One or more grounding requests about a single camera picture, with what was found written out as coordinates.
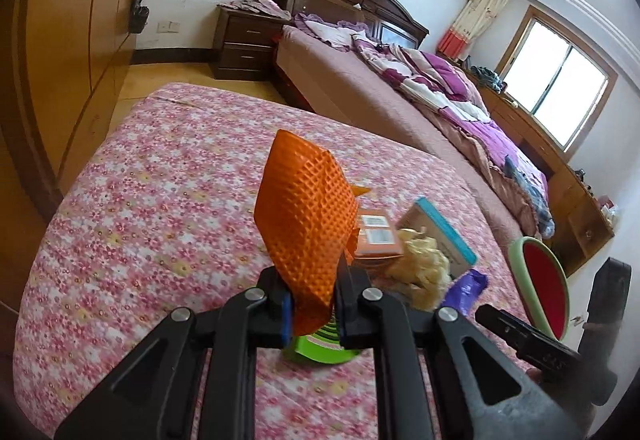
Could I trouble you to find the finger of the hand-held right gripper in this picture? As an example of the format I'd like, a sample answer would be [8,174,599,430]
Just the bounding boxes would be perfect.
[474,304,586,383]

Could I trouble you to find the black hanging bag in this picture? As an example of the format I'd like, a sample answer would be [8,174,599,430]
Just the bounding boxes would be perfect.
[129,0,151,33]

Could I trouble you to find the cardboard box with teal edge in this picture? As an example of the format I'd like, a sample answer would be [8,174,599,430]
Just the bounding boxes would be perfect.
[397,196,477,280]

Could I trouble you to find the crumpled pale yellow plastic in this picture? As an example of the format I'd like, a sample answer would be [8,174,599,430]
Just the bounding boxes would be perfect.
[385,226,453,312]

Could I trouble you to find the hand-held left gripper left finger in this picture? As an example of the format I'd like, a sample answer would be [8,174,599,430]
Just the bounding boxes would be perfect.
[54,269,294,440]

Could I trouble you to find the wooden framed window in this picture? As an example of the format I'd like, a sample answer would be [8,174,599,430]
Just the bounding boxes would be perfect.
[500,5,618,151]

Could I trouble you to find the dark clothes heap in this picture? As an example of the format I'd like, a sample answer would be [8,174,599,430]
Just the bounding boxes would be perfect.
[470,65,503,91]

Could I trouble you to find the blue clothes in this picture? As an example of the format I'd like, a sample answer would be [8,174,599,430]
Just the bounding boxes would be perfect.
[502,155,555,238]

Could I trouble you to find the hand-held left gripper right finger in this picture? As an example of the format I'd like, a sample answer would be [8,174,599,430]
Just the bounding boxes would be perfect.
[336,264,583,440]

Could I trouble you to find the dark wooden bed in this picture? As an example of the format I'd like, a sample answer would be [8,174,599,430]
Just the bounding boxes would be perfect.
[265,0,556,241]

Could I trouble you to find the long wooden desk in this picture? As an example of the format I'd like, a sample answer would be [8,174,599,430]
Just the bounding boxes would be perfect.
[465,60,616,276]

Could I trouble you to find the wooden wardrobe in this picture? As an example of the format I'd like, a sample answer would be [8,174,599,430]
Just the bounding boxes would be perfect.
[0,0,166,226]

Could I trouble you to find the dark wooden nightstand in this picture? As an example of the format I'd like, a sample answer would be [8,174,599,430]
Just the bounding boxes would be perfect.
[212,5,291,81]

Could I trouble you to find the watermelon pattern bin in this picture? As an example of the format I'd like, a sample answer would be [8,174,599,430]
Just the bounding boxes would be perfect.
[507,236,571,341]

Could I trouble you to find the purple white quilt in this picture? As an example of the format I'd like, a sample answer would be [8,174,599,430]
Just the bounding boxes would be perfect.
[352,32,551,221]

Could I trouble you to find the purple ruffled pillow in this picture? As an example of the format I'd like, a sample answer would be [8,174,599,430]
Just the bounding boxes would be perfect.
[292,12,376,46]

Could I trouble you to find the cream and red curtain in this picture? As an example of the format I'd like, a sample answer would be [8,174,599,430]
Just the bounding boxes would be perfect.
[436,0,513,66]

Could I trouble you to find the pink clothes pile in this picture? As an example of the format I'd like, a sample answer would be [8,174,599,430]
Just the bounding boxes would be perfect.
[220,0,292,20]

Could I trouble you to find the purple wrapper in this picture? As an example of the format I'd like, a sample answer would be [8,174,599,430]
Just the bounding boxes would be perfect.
[440,269,488,316]

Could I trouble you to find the orange packet with white labels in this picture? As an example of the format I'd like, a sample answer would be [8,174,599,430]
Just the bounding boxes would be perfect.
[350,185,405,267]

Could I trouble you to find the green striped container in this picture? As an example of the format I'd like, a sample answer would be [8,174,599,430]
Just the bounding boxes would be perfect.
[281,310,362,365]

